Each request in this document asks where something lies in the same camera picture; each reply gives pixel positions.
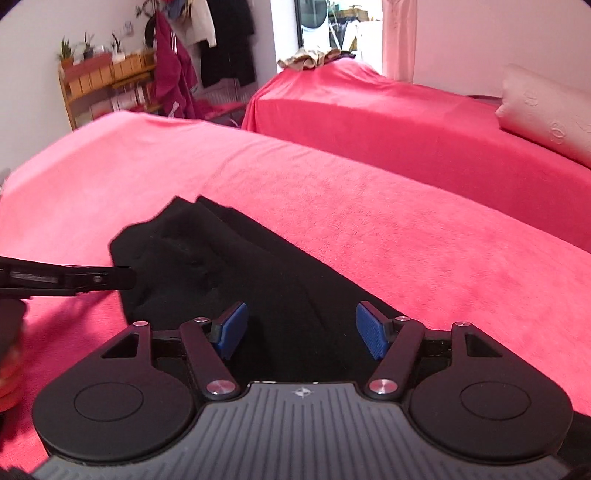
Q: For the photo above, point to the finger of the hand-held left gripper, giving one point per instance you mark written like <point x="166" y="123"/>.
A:
<point x="111" y="278"/>

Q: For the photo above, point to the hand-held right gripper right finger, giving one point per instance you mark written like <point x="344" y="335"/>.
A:
<point x="374" y="330"/>

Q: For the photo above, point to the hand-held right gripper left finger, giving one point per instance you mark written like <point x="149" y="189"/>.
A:
<point x="230" y="330"/>

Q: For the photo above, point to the black pants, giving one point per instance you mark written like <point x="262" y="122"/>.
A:
<point x="258" y="286"/>

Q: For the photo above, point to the person's left hand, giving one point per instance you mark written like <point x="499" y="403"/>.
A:
<point x="10" y="378"/>

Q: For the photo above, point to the bed with red terry cover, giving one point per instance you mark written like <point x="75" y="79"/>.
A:
<point x="369" y="230"/>

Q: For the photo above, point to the wooden shelf rack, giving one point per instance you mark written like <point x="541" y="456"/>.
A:
<point x="106" y="85"/>

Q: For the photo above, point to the bed with smooth red cover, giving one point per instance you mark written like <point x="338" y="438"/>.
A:
<point x="392" y="120"/>

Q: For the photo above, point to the hanging maroon striped jacket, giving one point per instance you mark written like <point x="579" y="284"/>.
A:
<point x="173" y="74"/>

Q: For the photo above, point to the small potted plant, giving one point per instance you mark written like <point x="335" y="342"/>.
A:
<point x="117" y="48"/>
<point x="67" y="53"/>
<point x="87" y="46"/>

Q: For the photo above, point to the hanging black coat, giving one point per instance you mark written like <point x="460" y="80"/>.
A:
<point x="228" y="46"/>

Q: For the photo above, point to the hanging cream garment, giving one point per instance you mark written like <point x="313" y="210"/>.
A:
<point x="201" y="23"/>

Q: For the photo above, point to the beige embossed pillow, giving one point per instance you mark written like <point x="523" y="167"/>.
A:
<point x="549" y="115"/>

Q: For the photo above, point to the crumpled beige cloth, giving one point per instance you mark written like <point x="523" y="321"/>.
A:
<point x="314" y="58"/>

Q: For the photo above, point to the pink curtain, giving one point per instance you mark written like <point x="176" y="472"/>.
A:
<point x="399" y="41"/>

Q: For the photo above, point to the white washing machine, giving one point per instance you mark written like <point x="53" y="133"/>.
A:
<point x="314" y="23"/>

